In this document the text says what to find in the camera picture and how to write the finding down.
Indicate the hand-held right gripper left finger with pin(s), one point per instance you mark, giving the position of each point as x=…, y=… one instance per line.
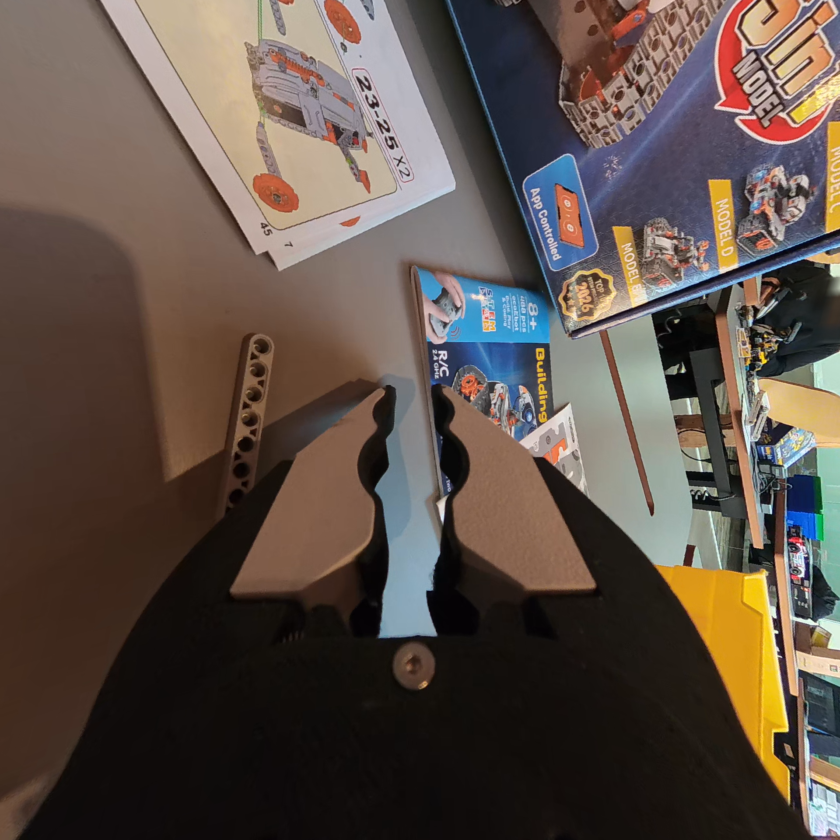
x=308, y=525

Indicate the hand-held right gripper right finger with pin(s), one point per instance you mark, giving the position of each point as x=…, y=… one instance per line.
x=518, y=525

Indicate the long grey holed beam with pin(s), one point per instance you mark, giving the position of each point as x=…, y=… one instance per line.
x=249, y=407

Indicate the grey desk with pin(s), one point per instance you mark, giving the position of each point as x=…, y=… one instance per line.
x=164, y=295

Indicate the robot sticker sheet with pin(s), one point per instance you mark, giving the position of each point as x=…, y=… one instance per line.
x=558, y=446

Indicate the closed blue instruction booklet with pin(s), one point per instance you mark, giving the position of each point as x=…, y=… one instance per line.
x=485, y=328

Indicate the wooden plank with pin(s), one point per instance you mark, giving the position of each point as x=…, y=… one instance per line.
x=702, y=430

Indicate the yellow plastic bin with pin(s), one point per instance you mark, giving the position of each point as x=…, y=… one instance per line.
x=715, y=623

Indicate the brown-topped background table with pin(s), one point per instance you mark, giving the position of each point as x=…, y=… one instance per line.
x=712, y=407
x=784, y=623

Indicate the red toy car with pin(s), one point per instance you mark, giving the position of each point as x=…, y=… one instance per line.
x=799, y=551

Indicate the small blue toy box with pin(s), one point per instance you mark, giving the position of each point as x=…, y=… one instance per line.
x=791, y=446

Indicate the blue storage bin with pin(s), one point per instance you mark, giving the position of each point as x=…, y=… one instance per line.
x=804, y=502

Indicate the tan wooden chair seat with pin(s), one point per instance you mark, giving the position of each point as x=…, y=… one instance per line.
x=800, y=407

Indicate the blue toy robot box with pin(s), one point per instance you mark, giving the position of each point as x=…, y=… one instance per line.
x=656, y=164

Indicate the open white instruction booklet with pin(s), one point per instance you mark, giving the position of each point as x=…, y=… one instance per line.
x=229, y=131

